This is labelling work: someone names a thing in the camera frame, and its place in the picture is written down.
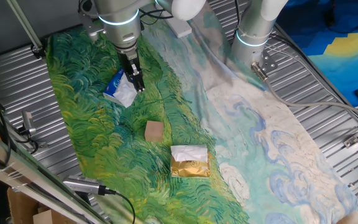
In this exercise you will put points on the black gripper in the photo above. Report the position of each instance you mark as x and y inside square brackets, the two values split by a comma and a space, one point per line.
[128, 60]

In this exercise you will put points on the blue tissue pack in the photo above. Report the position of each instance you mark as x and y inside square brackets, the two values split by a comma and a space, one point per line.
[120, 91]

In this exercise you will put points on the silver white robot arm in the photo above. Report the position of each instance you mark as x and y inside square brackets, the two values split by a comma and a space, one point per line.
[120, 15]

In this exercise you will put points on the blue yellow cloth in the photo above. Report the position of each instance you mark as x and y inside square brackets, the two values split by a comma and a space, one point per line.
[343, 46]

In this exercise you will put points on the small wooden block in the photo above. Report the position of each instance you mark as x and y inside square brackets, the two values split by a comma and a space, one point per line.
[154, 131]

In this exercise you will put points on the small silver camera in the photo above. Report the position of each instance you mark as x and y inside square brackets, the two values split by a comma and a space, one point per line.
[28, 123]

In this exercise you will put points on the aluminium frame beam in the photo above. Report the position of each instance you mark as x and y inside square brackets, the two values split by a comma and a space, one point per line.
[20, 171]

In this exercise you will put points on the silver camera with heat fins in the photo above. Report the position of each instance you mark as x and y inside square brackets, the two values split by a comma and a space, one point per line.
[82, 185]

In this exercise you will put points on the painted landscape cloth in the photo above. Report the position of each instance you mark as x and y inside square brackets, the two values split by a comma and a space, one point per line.
[110, 149]

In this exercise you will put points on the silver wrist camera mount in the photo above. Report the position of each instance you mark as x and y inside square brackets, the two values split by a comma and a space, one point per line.
[90, 28]

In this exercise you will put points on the gold tissue pack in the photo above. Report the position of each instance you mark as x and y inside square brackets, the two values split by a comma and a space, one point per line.
[190, 165]

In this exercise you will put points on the metal base bracket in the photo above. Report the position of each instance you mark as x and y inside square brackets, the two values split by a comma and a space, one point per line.
[267, 62]

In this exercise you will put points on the grey green stand pole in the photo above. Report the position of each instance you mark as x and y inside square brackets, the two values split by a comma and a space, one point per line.
[23, 23]

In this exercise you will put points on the brown cardboard box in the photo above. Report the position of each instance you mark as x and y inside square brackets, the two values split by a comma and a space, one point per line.
[23, 208]

